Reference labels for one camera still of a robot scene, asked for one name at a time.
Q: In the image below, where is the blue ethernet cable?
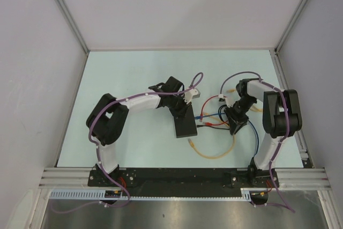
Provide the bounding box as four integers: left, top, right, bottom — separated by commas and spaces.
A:
194, 112, 261, 157

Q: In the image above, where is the slotted cable duct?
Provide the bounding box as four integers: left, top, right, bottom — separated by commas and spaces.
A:
49, 189, 269, 202

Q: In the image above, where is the red ethernet cable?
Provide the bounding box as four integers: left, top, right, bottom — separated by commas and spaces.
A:
199, 95, 231, 127

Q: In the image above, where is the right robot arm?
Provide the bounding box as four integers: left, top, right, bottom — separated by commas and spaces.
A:
224, 78, 302, 188

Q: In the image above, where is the aluminium frame rail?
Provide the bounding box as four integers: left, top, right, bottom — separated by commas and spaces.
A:
39, 167, 331, 190

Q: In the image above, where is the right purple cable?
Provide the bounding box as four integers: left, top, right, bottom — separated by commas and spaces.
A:
219, 71, 295, 212

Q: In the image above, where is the black power cable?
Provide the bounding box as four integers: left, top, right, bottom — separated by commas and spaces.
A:
196, 105, 234, 131

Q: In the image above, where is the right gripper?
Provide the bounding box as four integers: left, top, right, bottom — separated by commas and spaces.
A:
223, 95, 257, 135

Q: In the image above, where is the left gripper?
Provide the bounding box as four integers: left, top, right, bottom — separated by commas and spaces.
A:
167, 93, 191, 119

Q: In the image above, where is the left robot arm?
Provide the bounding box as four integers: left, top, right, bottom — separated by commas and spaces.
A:
86, 76, 199, 186

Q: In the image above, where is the purple cable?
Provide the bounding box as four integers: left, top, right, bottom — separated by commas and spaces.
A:
49, 72, 204, 213
219, 71, 295, 212

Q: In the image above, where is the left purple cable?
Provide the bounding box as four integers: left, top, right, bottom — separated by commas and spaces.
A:
49, 72, 204, 213

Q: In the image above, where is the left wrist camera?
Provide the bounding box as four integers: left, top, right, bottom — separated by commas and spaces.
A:
184, 87, 200, 104

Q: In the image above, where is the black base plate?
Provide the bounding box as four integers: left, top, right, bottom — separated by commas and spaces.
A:
87, 167, 279, 197

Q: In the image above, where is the black network switch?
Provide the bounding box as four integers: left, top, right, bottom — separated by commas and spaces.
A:
174, 105, 198, 138

